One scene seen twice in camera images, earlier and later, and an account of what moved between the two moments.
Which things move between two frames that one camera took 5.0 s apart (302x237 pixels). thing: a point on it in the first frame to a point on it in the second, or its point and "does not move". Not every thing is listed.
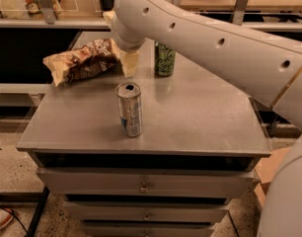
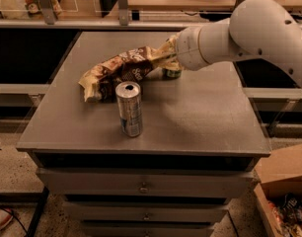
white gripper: [121, 36] to [188, 47]
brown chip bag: [98, 58] to [100, 83]
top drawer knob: [143, 190] does not move
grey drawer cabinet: [201, 136] does not move
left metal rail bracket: [46, 4] does not move
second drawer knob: [146, 216] does not move
